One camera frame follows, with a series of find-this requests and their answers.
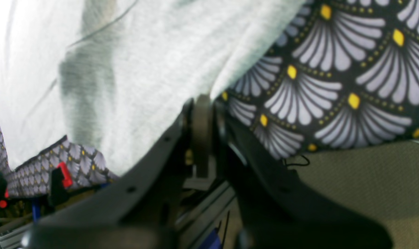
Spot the aluminium table frame rail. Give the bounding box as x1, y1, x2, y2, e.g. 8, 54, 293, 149
0, 181, 236, 249

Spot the fan patterned tablecloth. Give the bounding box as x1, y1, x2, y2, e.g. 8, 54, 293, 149
0, 0, 419, 197

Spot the red black table clamp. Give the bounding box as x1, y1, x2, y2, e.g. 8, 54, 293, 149
48, 162, 73, 206

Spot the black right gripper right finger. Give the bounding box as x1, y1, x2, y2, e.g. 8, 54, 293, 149
213, 101, 393, 249

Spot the light grey T-shirt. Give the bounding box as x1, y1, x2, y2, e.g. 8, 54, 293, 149
0, 0, 304, 176

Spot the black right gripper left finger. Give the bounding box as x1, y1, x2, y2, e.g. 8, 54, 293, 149
21, 99, 194, 249

